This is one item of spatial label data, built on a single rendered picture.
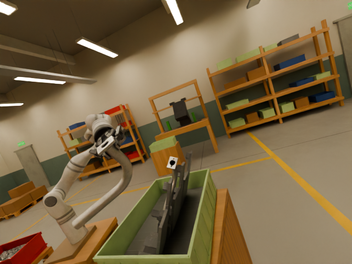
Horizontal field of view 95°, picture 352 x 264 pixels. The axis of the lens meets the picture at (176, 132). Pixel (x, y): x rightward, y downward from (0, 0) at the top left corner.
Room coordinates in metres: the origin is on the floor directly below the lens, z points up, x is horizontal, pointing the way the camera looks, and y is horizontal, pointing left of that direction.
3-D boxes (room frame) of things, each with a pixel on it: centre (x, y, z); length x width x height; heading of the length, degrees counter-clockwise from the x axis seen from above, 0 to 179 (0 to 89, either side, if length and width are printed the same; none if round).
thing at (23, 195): (5.43, 5.74, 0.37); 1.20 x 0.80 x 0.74; 173
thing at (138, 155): (6.23, 2.83, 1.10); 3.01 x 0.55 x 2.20; 75
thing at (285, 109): (4.66, -2.96, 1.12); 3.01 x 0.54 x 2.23; 75
